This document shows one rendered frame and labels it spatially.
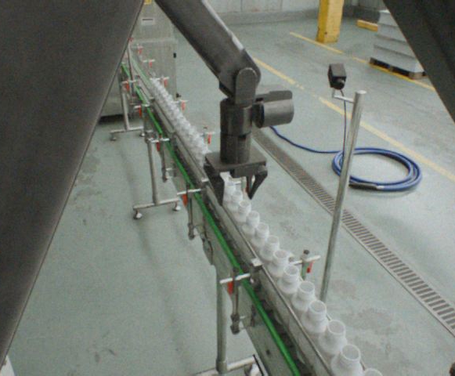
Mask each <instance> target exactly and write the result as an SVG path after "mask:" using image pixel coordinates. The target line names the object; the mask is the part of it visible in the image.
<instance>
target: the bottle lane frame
mask: <svg viewBox="0 0 455 376"><path fill-rule="evenodd" d="M121 67H122V70H123V74H124V80H125V81H127V76H129V78H130V75H129V73H128V72H127V71H126V68H125V65H124V64H122V65H121ZM135 92H136V95H137V97H138V99H139V102H140V100H144V104H145V105H147V104H146V101H145V99H143V98H142V96H141V94H140V92H139V90H138V89H137V88H136V85H135ZM145 116H146V130H147V131H152V130H153V126H154V131H152V132H148V133H149V135H150V138H151V139H152V138H153V133H156V139H152V141H154V140H158V137H159V133H162V137H163V139H166V138H165V136H164V133H163V132H162V130H161V128H160V126H159V124H158V123H157V119H155V118H154V116H153V115H152V114H151V113H150V109H149V107H145ZM163 147H164V166H165V168H166V169H168V168H173V162H175V168H174V169H172V170H167V173H168V174H169V175H170V176H175V177H173V178H171V179H172V182H173V184H174V186H175V188H176V190H177V192H183V191H186V184H187V183H190V184H191V189H192V190H195V188H194V186H193V184H192V183H191V181H192V180H190V177H189V176H188V175H187V173H186V171H185V169H184V168H183V167H182V166H181V163H180V161H179V160H180V159H178V158H177V156H176V155H175V152H174V150H172V148H171V144H170V143H169V142H164V145H163ZM174 170H175V174H174V173H173V172H174ZM200 194H201V193H198V192H196V193H193V197H192V198H191V199H192V216H193V224H198V223H202V222H203V219H202V218H203V216H204V217H205V224H202V226H196V227H195V229H196V231H197V233H202V232H203V226H204V227H205V235H206V237H207V242H209V243H210V245H211V262H212V264H214V266H215V269H216V271H217V273H218V275H219V277H220V279H221V280H224V279H228V278H230V273H231V272H232V271H233V268H235V266H236V267H237V268H238V269H239V275H244V274H247V273H244V272H243V270H242V269H241V268H240V265H243V264H240V265H239V264H238V262H237V260H236V258H237V257H234V255H233V253H232V249H230V248H229V245H228V243H229V242H225V239H224V238H223V235H222V234H221V233H220V231H219V228H218V227H217V226H216V223H217V222H215V221H214V219H212V216H210V214H209V211H208V210H207V208H206V206H205V205H206V204H204V203H203V201H202V200H201V199H200ZM256 293H258V291H254V290H252V288H251V286H250V284H248V280H247V278H246V279H243V280H242V283H240V286H239V287H238V311H237V312H238V314H239V316H244V315H247V314H250V313H251V306H253V308H255V316H252V318H253V320H255V327H248V328H245V330H246V332H247V334H248V336H249V338H250V340H251V343H252V345H254V347H255V349H256V351H257V354H258V356H259V358H260V360H261V361H262V365H263V367H264V368H265V369H266V371H267V374H268V376H309V375H310V374H307V375H302V373H300V371H299V369H298V367H297V363H298V362H300V360H299V361H294V359H293V357H292V355H290V353H289V352H288V350H289V349H291V348H292V347H294V346H292V347H286V346H285V344H284V343H283V340H282V336H284V334H278V333H277V331H276V328H275V327H274V325H275V324H277V323H273V322H272V321H271V320H270V318H269V315H268V314H269V313H270V312H272V311H270V312H266V311H265V310H264V308H263V306H262V302H264V301H260V300H259V299H258V296H257V295H256ZM250 319H251V317H250V316H249V318H246V319H243V320H241V321H242V323H243V325H244V326H246V325H249V324H250Z"/></svg>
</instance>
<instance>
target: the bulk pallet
mask: <svg viewBox="0 0 455 376"><path fill-rule="evenodd" d="M379 12H380V14H381V15H380V19H379V21H378V22H377V23H378V30H377V33H375V43H374V44H373V47H374V52H373V55H370V65H372V66H375V65H383V64H387V65H388V71H389V72H398V71H409V77H408V79H410V80H411V81H416V80H421V79H428V76H427V75H426V74H425V75H421V74H422V71H424V70H422V68H421V65H420V64H419V62H418V60H417V58H416V56H415V55H414V54H413V50H412V49H410V47H409V45H408V44H407V42H406V39H405V38H404V36H403V34H402V32H401V30H400V29H399V27H398V26H397V24H396V23H395V21H394V20H393V18H392V15H391V13H390V12H389V11H388V10H380V11H379Z"/></svg>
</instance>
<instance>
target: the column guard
mask: <svg viewBox="0 0 455 376"><path fill-rule="evenodd" d="M343 3H344V0H320V14H319V22H318V28H319V30H318V31H317V35H316V40H315V41H318V42H323V43H332V42H338V33H339V27H340V21H341V16H342V8H343Z"/></svg>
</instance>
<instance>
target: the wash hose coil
mask: <svg viewBox="0 0 455 376"><path fill-rule="evenodd" d="M270 128H273V129H274V130H275V131H276V133H277V135H278V136H279V137H280V138H282V139H285V140H287V141H288V142H290V143H291V144H293V145H295V146H299V147H301V148H304V149H307V150H311V152H315V153H322V154H333V153H338V154H336V155H335V156H334V158H333V160H332V168H333V170H334V171H335V172H336V173H337V174H339V175H340V174H341V168H340V166H341V161H342V154H343V149H340V150H316V149H313V148H309V147H307V146H303V145H300V144H297V143H294V142H292V141H291V140H290V139H288V138H287V137H284V136H283V135H281V134H280V133H279V132H278V130H277V129H276V128H275V127H274V126H273V127H270ZM355 154H382V155H386V156H389V157H393V158H395V159H397V160H399V161H401V162H402V163H404V164H405V165H407V167H408V169H409V170H410V173H409V175H408V176H405V177H404V178H402V179H400V180H398V181H393V182H375V181H369V180H366V179H364V178H360V177H358V176H356V175H353V174H352V173H351V174H349V178H348V182H349V183H348V186H353V187H354V188H360V189H363V188H364V189H372V190H404V189H408V188H410V187H413V186H415V185H417V184H418V183H419V182H420V181H421V178H422V171H421V168H420V165H419V164H418V163H416V162H415V161H413V160H412V159H410V158H409V157H406V156H404V155H402V154H401V153H399V152H397V151H394V150H389V149H385V148H380V147H375V146H356V147H355V151H354V155H355ZM337 157H338V158H337ZM340 159H341V160H340ZM339 161H340V165H339ZM337 169H338V170H337ZM417 171H418V172H419V176H418V172H417ZM413 172H414V175H413ZM412 175H413V178H412V179H411V180H410V178H411V177H412ZM417 176H418V178H417ZM416 178H417V179H416ZM415 179H416V180H415ZM409 180H410V181H409ZM414 180H415V181H414ZM407 181H409V182H407ZM405 182H407V183H405ZM401 183H402V184H401Z"/></svg>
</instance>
